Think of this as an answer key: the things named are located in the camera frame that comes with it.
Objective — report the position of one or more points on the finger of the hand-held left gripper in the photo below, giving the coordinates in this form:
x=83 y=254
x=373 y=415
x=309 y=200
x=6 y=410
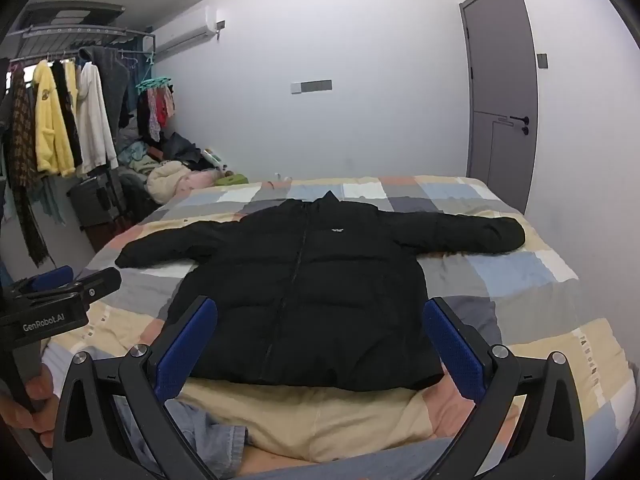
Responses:
x=50 y=277
x=100 y=282

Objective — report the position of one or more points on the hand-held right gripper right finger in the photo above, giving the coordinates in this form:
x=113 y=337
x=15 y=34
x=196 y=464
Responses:
x=452 y=355

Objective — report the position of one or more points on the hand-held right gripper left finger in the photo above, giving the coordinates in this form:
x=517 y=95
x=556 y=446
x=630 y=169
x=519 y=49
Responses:
x=187 y=355

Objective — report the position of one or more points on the black puffer jacket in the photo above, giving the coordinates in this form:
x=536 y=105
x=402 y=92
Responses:
x=325 y=285

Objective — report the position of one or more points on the pile of mixed clothes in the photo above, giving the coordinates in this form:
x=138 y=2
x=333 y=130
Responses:
x=165 y=170

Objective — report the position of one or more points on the teal drying hanger with clothes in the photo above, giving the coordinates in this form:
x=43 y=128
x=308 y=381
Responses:
x=157 y=105

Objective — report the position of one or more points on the person's left hand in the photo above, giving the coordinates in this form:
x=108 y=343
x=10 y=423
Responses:
x=42 y=410

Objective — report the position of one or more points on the teal hanging garment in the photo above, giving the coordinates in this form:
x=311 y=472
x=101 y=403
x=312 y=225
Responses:
x=50 y=200

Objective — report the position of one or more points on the black suitcase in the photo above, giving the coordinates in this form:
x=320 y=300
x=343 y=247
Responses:
x=97 y=200

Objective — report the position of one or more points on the light blue denim cloth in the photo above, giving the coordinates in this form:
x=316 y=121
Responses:
x=210 y=435

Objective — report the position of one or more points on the patchwork checked bed blanket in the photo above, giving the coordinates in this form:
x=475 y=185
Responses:
x=525 y=270

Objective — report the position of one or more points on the beige cloth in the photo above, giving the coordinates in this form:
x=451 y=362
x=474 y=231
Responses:
x=325 y=420

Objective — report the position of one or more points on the yellow fleece robe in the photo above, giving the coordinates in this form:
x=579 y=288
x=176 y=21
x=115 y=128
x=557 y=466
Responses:
x=47 y=120

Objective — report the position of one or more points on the white fleece robe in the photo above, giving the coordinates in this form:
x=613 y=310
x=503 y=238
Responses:
x=95 y=120

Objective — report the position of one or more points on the black hanging garment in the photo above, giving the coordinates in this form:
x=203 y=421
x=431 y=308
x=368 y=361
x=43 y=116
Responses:
x=65 y=110

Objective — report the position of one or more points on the green soft item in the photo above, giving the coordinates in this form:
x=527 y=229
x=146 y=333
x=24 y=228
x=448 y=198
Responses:
x=232 y=178

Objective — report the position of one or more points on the dark grey hoodie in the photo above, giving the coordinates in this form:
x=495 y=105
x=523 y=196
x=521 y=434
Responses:
x=112 y=85

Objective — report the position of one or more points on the white air conditioner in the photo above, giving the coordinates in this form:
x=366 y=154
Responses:
x=185 y=30

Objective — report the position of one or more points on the grey door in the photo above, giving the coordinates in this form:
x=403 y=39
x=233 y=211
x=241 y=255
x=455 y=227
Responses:
x=500 y=60

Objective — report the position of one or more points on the grey and white wall panel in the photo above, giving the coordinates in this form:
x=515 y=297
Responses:
x=312 y=86

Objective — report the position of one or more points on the grey wall switch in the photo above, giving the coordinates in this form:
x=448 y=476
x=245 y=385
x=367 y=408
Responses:
x=542 y=60

